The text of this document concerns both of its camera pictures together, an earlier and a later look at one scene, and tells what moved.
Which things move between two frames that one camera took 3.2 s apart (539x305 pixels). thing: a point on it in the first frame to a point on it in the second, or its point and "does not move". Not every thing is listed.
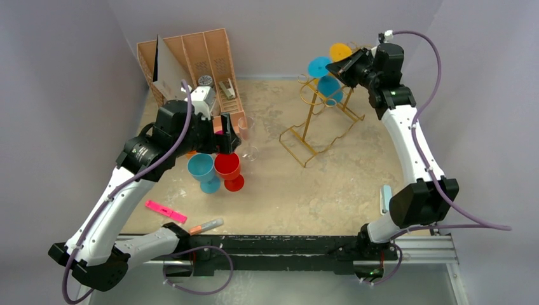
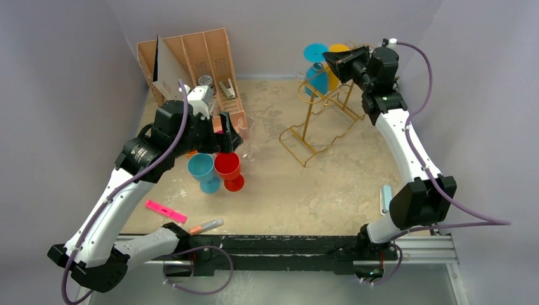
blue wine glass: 328,88 to 316,80
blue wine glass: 201,168 does not move
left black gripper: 224,143 does not move
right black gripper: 348,68 does not move
